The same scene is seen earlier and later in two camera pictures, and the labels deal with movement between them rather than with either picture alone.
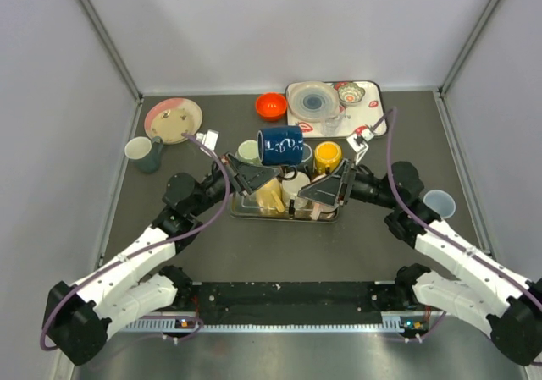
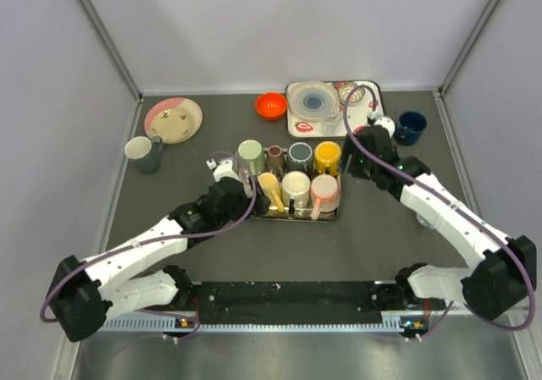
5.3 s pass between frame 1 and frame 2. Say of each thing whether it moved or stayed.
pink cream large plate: stayed
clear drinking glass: stayed
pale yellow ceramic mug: stayed
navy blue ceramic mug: moved
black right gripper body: moved
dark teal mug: stayed
